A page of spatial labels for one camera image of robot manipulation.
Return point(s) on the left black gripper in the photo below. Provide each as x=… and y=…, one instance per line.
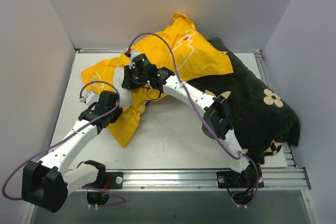
x=115, y=114

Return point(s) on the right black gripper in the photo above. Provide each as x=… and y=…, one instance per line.
x=128, y=82

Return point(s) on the yellow printed pillowcase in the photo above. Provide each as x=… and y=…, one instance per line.
x=179, y=47

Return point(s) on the white pillow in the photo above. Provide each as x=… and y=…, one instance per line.
x=125, y=94

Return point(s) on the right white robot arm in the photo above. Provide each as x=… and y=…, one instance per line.
x=213, y=112

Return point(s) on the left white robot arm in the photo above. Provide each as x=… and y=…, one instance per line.
x=47, y=183

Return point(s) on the black floral plush pillow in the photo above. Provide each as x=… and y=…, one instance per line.
x=262, y=120

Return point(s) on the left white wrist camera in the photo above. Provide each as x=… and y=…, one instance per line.
x=89, y=98

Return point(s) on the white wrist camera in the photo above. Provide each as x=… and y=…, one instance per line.
x=89, y=98
x=131, y=53

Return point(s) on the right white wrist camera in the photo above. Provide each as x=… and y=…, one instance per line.
x=131, y=53

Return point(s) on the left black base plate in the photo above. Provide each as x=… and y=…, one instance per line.
x=111, y=180

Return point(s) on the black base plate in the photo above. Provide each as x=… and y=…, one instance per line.
x=233, y=180
x=111, y=180

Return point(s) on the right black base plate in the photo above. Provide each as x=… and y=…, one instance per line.
x=233, y=180

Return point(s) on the aluminium front rail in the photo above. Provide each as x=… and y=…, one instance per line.
x=273, y=179

